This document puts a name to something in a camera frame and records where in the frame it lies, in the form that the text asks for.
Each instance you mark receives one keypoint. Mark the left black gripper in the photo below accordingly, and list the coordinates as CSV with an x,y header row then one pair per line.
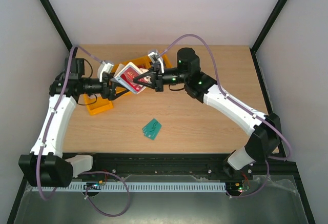
x,y
110,95

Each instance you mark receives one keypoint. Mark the left black frame post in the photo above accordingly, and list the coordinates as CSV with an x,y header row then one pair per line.
x,y
56,23

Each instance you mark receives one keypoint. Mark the right black frame post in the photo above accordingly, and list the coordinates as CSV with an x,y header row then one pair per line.
x,y
268,25

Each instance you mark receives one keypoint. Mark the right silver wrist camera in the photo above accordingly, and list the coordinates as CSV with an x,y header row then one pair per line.
x,y
155,57

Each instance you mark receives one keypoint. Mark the yellow bin with red cards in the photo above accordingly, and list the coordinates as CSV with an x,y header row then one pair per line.
x,y
141,62

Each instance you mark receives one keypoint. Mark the black aluminium frame rail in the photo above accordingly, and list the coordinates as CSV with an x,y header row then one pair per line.
x,y
207,165

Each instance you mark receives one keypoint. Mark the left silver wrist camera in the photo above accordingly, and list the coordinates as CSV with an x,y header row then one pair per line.
x,y
104,68

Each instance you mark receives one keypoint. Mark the beige leather card holder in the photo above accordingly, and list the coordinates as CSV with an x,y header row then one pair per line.
x,y
127,74

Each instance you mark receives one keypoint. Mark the yellow bin with black cards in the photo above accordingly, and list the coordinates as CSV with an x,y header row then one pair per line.
x,y
120,67

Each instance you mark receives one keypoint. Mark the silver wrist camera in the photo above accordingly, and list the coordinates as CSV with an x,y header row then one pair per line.
x,y
104,68
155,57

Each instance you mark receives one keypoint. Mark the yellow bin with blue cards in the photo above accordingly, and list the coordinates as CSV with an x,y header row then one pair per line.
x,y
166,62

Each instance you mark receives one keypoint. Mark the teal VIP card stack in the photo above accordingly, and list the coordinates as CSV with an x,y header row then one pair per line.
x,y
151,129

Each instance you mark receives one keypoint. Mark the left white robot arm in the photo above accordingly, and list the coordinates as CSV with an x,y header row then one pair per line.
x,y
44,166

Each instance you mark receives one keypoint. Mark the black frame post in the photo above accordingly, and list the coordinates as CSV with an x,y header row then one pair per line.
x,y
268,25
56,23

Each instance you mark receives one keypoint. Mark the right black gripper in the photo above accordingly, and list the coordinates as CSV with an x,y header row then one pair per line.
x,y
158,79

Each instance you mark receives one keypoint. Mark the white slotted cable duct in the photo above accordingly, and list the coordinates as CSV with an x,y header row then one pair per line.
x,y
140,187

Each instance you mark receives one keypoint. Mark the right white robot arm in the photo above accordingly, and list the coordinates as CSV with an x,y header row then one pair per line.
x,y
262,129

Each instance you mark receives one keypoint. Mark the yellow bin with pink cards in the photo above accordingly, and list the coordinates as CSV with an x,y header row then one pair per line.
x,y
95,104

